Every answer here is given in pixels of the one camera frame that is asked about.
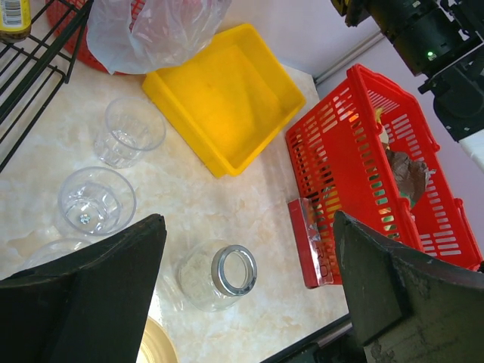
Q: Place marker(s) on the yellow plastic tray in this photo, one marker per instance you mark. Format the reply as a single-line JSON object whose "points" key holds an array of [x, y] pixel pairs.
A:
{"points": [[229, 101]]}

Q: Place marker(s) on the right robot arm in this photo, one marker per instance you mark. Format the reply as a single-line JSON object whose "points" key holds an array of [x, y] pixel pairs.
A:
{"points": [[441, 41]]}

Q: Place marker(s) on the black wire rack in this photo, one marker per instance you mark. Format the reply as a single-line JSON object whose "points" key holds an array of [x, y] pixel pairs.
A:
{"points": [[34, 69]]}

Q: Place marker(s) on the brown foil pouch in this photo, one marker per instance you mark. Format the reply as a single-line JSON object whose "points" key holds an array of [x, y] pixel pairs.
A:
{"points": [[411, 177]]}

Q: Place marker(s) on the red plastic basket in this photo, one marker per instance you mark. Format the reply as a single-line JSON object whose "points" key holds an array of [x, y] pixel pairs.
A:
{"points": [[338, 154]]}

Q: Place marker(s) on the small yellow label bottle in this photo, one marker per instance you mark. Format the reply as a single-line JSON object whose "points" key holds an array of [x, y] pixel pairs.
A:
{"points": [[15, 20]]}

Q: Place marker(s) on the clear glass cup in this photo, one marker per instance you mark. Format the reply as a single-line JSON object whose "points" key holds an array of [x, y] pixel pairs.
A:
{"points": [[55, 250], [131, 129], [96, 201]]}

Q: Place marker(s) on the beige plate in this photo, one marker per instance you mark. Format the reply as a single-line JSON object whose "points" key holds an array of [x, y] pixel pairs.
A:
{"points": [[156, 346]]}

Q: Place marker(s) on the red snack packet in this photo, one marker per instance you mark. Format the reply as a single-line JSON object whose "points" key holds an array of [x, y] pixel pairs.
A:
{"points": [[316, 257]]}

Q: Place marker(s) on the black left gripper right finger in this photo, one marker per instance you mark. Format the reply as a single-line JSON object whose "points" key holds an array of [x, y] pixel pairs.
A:
{"points": [[405, 305]]}

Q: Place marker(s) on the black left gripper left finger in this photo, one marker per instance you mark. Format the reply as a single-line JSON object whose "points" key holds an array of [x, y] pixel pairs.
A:
{"points": [[88, 306]]}

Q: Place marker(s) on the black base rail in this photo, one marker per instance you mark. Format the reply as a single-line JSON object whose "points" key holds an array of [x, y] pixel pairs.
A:
{"points": [[335, 342]]}

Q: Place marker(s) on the yellow snack bag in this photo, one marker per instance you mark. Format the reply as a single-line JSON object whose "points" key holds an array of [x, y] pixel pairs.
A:
{"points": [[377, 114]]}

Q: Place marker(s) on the red bin with plastic bag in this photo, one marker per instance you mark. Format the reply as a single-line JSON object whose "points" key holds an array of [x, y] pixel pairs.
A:
{"points": [[139, 37]]}

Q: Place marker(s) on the glass jar metal rim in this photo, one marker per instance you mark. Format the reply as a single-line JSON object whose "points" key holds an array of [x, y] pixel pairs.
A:
{"points": [[214, 275]]}

